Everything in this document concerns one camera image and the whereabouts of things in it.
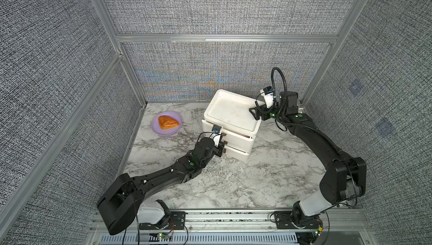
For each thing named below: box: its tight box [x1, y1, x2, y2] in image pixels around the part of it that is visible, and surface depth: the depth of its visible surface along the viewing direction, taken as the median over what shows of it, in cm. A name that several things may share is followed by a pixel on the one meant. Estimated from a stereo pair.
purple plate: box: [150, 110, 183, 136], surface depth 106 cm
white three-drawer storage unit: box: [201, 89, 261, 161], surface depth 84 cm
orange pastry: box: [158, 115, 180, 130], surface depth 108 cm
